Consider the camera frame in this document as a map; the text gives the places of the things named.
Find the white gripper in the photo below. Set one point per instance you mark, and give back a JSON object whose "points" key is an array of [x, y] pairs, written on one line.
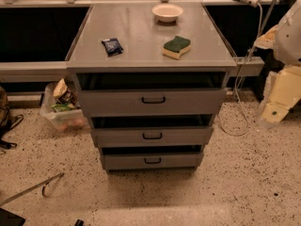
{"points": [[289, 40]]}

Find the grey top drawer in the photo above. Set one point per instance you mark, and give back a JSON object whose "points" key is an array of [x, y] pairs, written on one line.
{"points": [[156, 102]]}

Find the grey drawer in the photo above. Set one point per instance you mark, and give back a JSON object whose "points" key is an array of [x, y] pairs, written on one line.
{"points": [[150, 161], [160, 136], [156, 102]]}

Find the grey drawer cabinet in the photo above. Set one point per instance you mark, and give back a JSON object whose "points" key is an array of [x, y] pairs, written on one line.
{"points": [[142, 65]]}

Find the grey middle drawer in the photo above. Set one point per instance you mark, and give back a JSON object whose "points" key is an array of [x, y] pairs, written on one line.
{"points": [[160, 136]]}

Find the grey bottom drawer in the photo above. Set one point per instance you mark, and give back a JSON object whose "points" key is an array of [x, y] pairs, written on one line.
{"points": [[150, 161]]}

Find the green yellow sponge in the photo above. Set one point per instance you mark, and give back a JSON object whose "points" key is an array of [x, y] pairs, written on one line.
{"points": [[177, 47]]}

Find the white bowl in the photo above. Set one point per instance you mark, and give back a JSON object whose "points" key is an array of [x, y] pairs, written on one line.
{"points": [[167, 13]]}

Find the dark blue snack packet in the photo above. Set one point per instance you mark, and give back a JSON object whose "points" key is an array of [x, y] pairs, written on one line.
{"points": [[112, 47]]}

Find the snack bag in bin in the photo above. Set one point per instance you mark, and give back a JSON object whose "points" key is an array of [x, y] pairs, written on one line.
{"points": [[63, 94]]}

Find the clear plastic bin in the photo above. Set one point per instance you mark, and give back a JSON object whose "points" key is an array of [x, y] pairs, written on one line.
{"points": [[62, 120]]}

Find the metal rod on floor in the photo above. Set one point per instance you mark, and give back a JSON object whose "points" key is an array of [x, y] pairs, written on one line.
{"points": [[20, 194]]}

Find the dark backpack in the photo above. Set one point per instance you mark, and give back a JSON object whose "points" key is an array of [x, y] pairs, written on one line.
{"points": [[7, 122]]}

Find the black object bottom left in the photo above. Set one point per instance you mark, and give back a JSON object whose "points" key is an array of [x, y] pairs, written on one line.
{"points": [[9, 219]]}

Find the grey side rail bracket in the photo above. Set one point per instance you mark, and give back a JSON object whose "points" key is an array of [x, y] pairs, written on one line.
{"points": [[252, 67]]}

